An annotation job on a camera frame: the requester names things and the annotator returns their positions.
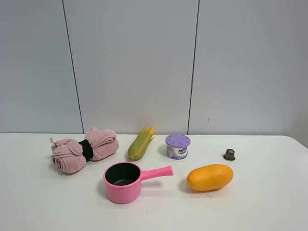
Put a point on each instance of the orange mango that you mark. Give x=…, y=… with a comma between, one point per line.
x=211, y=177

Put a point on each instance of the toy corn cob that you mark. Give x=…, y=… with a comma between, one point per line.
x=138, y=148

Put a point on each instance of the purple lidded air freshener can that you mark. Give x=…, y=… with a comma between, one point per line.
x=177, y=146

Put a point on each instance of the pink saucepan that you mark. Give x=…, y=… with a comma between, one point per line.
x=123, y=180

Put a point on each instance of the black band on towel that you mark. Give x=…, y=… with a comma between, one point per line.
x=87, y=150

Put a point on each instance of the brown coffee capsule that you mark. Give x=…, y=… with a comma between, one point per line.
x=229, y=155

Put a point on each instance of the rolled pink towel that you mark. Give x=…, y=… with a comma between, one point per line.
x=67, y=153

